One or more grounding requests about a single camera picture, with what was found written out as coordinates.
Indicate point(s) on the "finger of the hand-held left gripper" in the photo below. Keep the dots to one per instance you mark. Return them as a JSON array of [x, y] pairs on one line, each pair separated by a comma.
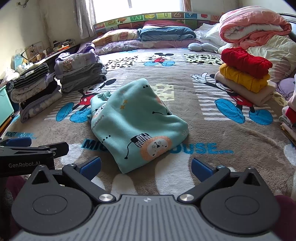
[[56, 148], [18, 141]]

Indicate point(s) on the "blue folded blanket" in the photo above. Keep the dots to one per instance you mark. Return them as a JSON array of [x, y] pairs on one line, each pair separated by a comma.
[[165, 32]]

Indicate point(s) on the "teal lion print sweatshirt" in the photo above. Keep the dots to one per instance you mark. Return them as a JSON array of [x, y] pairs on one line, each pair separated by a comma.
[[138, 120]]

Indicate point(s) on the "orange patterned pillow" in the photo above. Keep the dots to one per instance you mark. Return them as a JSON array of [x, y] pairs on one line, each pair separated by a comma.
[[115, 37]]

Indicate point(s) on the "beige folded sweater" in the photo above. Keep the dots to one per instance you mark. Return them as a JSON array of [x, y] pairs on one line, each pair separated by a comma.
[[247, 91]]

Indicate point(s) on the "dark cluttered desk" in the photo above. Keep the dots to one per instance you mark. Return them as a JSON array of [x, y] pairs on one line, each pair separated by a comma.
[[57, 49]]

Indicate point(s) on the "pink folded quilt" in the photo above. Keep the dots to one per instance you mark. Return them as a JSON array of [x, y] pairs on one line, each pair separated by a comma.
[[252, 25]]

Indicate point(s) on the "yellow knit sweater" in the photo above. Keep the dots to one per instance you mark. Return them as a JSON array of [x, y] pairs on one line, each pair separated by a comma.
[[242, 77]]

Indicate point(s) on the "white curtain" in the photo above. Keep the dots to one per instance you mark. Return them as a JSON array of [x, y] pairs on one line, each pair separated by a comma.
[[86, 18]]

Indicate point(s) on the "window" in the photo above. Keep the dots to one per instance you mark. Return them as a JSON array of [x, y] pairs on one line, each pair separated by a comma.
[[138, 10]]

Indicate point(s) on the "stack of striped dark clothes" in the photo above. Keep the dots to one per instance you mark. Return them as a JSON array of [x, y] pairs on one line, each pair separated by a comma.
[[34, 90]]

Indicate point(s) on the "teal storage box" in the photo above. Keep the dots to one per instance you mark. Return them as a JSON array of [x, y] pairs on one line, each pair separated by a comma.
[[5, 109]]

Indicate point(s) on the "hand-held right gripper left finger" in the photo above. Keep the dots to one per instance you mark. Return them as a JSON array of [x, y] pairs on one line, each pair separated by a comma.
[[91, 167]]

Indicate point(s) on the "cartoon mouse printed blanket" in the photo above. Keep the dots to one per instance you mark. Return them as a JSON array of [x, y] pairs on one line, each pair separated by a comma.
[[198, 120]]

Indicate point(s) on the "stack of purple grey clothes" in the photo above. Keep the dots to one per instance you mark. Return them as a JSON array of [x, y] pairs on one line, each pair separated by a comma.
[[78, 69]]

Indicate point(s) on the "light blue plush toy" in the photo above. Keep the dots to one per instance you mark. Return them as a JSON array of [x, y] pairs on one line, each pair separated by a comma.
[[201, 46]]

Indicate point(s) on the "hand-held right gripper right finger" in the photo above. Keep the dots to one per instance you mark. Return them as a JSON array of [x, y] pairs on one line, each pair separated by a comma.
[[202, 170]]

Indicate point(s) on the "person's maroon trouser leg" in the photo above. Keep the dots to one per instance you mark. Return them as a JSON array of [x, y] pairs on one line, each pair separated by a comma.
[[15, 187], [285, 213]]

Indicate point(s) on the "plain purple pillow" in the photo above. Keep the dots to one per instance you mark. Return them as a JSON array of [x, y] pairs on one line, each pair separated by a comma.
[[288, 87]]

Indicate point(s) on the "red knit sweater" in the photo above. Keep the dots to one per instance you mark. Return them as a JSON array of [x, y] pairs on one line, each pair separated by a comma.
[[245, 61]]

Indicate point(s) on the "colourful picture foam mat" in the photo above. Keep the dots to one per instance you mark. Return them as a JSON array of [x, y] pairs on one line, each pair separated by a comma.
[[157, 18]]

